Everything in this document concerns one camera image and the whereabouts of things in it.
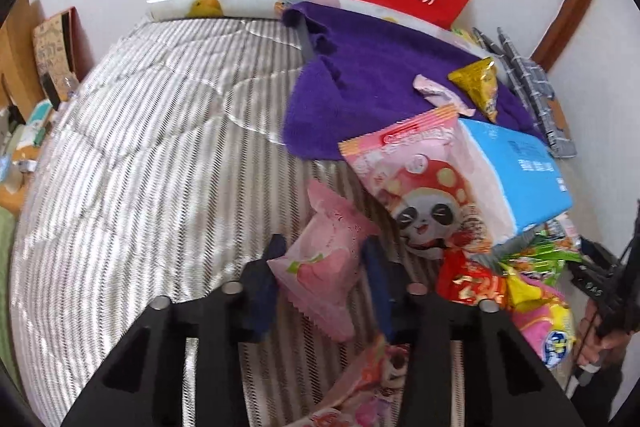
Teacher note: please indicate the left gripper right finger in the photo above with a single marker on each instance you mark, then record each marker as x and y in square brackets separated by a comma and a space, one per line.
[468, 366]

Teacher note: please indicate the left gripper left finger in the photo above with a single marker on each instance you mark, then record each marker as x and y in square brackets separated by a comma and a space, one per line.
[139, 383]

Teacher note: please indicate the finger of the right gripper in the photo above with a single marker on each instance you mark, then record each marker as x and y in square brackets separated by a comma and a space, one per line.
[599, 286]
[595, 256]

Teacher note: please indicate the green snack packet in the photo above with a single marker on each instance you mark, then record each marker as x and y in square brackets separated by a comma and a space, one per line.
[544, 258]

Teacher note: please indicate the red gold snack packet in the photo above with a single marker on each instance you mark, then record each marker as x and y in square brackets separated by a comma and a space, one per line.
[462, 280]

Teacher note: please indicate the pink bear snack packet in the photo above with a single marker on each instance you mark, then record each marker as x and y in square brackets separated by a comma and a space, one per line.
[366, 390]

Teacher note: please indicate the panda mushroom snack bag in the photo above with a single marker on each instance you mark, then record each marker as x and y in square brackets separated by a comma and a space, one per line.
[435, 182]

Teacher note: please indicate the yellow snack packet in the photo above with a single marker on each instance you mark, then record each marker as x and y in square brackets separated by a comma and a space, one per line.
[479, 81]

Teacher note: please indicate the pink peach pastry packet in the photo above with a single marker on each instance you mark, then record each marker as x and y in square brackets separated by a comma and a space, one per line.
[320, 269]

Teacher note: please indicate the light pink candy packet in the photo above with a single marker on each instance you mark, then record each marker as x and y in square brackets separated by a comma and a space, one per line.
[438, 95]

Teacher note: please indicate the pink yellow snack bag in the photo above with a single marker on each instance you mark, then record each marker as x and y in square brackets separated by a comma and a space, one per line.
[542, 315]

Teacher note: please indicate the person's right hand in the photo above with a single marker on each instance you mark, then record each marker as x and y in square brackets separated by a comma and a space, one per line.
[588, 344]

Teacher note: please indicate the blue tissue pack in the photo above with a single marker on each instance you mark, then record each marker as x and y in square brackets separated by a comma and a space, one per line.
[514, 180]

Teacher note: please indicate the grey checked star cloth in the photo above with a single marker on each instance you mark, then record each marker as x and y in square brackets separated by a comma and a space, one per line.
[530, 83]

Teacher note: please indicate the striped quilted bedspread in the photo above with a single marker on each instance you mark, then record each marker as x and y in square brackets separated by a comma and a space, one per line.
[165, 176]

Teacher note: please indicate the yellow chips bag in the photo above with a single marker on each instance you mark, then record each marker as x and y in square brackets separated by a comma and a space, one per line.
[468, 36]

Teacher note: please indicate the cluttered bedside table items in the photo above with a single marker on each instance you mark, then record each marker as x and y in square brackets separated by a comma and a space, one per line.
[20, 150]

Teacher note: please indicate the purple towel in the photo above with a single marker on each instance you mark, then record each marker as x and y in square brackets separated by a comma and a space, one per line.
[358, 77]

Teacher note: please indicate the wooden headboard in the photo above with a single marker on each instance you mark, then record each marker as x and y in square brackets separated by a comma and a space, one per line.
[20, 84]

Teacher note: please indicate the brown patterned book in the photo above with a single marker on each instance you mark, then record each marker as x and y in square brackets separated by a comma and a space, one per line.
[53, 42]

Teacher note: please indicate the brown wooden door frame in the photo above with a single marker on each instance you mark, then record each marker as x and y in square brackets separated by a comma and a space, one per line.
[560, 32]

